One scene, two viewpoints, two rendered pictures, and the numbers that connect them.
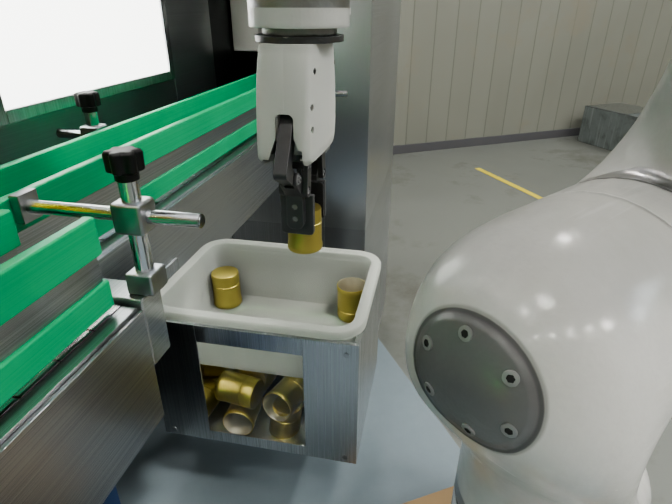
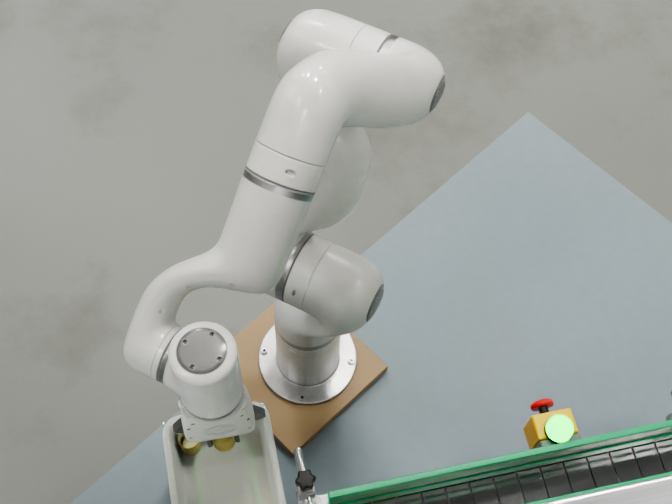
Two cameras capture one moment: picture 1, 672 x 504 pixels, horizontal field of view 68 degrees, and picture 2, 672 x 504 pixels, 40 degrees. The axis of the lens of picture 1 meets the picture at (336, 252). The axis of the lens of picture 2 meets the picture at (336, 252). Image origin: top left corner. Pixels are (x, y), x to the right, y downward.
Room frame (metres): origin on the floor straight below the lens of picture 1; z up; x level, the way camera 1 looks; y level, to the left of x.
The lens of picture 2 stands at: (0.51, 0.47, 2.46)
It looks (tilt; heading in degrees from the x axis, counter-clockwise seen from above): 62 degrees down; 243
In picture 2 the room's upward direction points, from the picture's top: 4 degrees clockwise
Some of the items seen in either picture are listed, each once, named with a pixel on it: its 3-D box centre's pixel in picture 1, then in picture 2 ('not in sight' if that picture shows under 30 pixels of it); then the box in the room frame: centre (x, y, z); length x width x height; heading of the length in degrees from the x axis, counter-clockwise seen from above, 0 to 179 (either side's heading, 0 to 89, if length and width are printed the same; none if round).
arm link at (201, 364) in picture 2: not in sight; (204, 368); (0.46, 0.03, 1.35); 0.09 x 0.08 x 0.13; 130
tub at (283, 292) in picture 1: (275, 310); (226, 482); (0.47, 0.07, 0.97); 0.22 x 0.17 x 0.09; 78
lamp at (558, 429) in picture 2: not in sight; (560, 428); (-0.05, 0.21, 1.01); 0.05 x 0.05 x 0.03
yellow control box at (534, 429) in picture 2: not in sight; (552, 436); (-0.05, 0.21, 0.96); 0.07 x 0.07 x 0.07; 78
